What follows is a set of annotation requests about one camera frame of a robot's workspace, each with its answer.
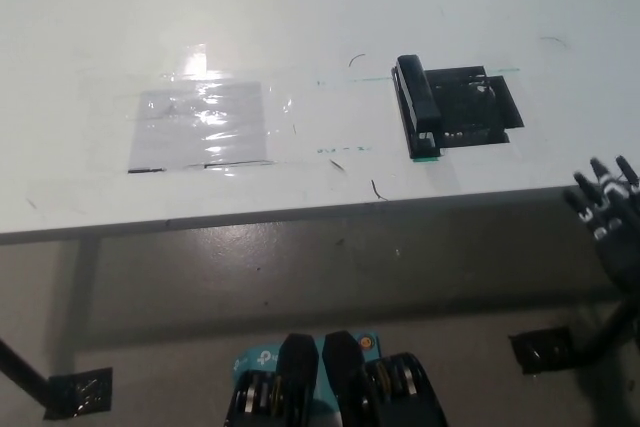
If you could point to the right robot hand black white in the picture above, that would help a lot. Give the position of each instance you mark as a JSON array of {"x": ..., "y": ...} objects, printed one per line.
[{"x": 617, "y": 227}]

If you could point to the black desk stapler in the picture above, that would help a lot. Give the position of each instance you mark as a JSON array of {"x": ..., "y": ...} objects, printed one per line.
[{"x": 419, "y": 97}]

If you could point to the black robot torso blocks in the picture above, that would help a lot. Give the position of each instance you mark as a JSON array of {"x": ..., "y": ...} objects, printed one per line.
[{"x": 345, "y": 377}]

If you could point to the black stand leg bar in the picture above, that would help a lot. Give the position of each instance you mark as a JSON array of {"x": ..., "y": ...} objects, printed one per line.
[
  {"x": 607, "y": 332},
  {"x": 22, "y": 372}
]

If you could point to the black floor tape patch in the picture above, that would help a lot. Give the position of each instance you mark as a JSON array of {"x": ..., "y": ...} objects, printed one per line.
[
  {"x": 542, "y": 349},
  {"x": 80, "y": 393}
]

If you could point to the small green tape piece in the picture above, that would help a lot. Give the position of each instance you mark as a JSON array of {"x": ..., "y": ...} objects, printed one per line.
[{"x": 426, "y": 159}]

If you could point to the clear plastic film sheet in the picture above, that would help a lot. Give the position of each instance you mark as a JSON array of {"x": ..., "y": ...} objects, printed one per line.
[{"x": 280, "y": 102}]

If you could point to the teal router box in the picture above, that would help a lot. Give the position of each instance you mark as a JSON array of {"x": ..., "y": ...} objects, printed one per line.
[{"x": 260, "y": 358}]

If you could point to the white paper sheet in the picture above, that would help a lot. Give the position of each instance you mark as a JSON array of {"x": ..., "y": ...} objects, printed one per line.
[{"x": 170, "y": 137}]

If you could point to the grey table leg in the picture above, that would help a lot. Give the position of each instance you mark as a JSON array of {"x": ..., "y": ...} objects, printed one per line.
[{"x": 75, "y": 297}]

